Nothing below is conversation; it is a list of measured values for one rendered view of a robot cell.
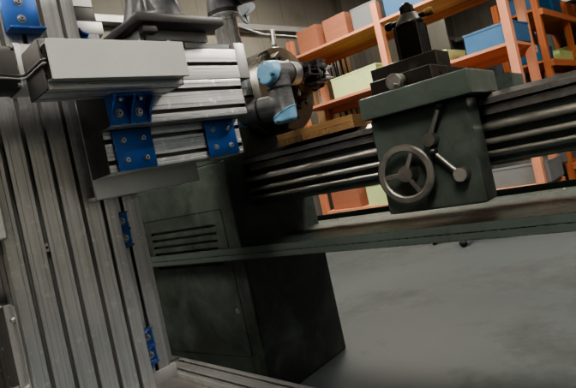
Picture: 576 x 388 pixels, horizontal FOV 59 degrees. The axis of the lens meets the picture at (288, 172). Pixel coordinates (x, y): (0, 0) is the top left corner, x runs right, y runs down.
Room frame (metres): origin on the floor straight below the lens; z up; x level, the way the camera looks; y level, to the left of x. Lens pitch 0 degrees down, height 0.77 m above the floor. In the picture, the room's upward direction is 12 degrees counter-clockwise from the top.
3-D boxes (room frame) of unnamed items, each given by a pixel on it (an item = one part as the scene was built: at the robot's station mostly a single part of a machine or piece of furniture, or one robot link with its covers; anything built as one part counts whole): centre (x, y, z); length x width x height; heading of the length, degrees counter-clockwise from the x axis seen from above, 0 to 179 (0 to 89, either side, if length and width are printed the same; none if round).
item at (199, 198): (2.13, 0.30, 0.43); 0.60 x 0.48 x 0.86; 52
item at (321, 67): (1.67, -0.14, 1.08); 0.12 x 0.09 x 0.08; 140
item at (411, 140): (1.32, -0.37, 0.73); 0.27 x 0.12 x 0.27; 52
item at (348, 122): (1.75, -0.22, 0.89); 0.36 x 0.30 x 0.04; 142
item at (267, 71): (1.55, -0.03, 1.08); 0.11 x 0.08 x 0.09; 140
